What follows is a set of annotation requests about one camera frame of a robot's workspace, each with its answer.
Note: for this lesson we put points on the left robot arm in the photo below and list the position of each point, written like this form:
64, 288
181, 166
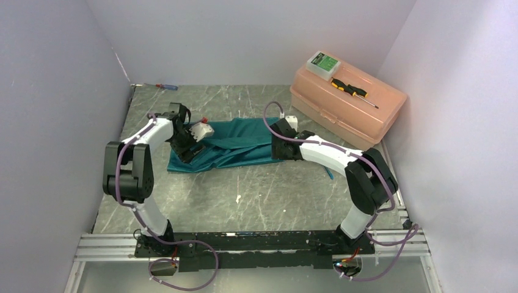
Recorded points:
128, 169

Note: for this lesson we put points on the blue plastic utensil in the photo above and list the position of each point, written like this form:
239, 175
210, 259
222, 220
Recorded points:
328, 171

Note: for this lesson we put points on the green white small box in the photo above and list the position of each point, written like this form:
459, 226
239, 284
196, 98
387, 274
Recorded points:
323, 65

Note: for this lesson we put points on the yellow black screwdriver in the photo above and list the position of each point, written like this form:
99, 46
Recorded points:
351, 90

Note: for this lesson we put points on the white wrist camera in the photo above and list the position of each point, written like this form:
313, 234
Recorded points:
200, 131
292, 121

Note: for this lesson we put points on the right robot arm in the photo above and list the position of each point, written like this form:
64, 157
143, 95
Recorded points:
370, 181

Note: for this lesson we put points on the pink plastic toolbox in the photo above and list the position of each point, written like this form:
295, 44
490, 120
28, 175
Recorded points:
348, 117

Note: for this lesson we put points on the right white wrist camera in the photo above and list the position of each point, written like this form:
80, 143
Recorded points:
292, 121

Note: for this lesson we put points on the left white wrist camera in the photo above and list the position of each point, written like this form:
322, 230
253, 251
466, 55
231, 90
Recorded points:
200, 131

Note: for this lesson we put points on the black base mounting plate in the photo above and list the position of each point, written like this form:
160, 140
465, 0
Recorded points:
318, 249

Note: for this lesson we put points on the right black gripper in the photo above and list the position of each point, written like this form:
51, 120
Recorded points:
277, 153

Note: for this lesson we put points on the aluminium frame rail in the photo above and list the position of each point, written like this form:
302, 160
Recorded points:
123, 247

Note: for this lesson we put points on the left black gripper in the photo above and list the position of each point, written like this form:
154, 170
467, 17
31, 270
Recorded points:
185, 154

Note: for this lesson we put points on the blue red screwdriver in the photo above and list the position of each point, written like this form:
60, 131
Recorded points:
164, 86

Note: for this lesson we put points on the teal cloth napkin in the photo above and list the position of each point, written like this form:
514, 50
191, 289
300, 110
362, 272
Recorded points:
237, 143

